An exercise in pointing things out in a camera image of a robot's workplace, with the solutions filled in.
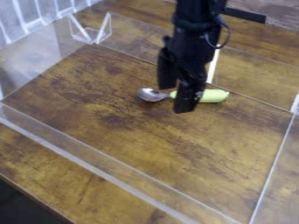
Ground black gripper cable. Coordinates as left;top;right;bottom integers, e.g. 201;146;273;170
203;13;232;50

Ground black strip on table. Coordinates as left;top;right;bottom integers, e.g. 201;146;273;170
224;7;267;24

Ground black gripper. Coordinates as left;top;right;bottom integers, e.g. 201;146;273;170
157;0;228;114

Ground clear acrylic corner bracket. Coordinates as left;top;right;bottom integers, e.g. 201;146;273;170
68;12;112;45

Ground green handled metal spoon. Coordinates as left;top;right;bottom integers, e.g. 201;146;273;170
137;88;229;103

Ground clear acrylic enclosure wall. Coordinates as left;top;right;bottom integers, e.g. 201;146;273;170
0;0;299;224

